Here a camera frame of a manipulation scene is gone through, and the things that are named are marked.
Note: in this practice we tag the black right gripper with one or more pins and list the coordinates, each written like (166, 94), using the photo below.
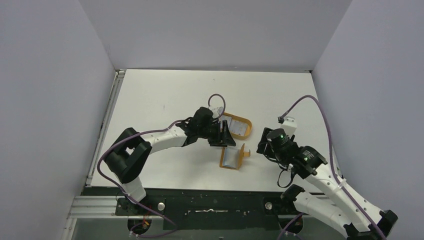
(265, 148)

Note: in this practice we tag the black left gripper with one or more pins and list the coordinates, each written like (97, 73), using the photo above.
(222, 139)

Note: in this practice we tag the orange leather card holder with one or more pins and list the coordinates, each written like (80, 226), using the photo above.
(232, 158)

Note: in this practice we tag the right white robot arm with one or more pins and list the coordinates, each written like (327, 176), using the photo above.
(349, 213)

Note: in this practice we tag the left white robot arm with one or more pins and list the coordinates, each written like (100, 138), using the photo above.
(130, 151)

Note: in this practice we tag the tan oval tray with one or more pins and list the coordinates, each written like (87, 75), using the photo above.
(228, 117)

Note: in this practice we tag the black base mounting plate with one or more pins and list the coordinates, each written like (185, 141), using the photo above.
(219, 210)

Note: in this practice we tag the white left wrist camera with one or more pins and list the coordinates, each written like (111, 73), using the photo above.
(217, 111)

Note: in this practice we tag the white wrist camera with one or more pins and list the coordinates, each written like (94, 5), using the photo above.
(289, 125)
(217, 111)

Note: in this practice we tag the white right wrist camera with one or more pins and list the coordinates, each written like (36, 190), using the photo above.
(289, 125)

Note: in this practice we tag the aluminium side rail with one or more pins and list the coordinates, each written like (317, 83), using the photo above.
(114, 92)

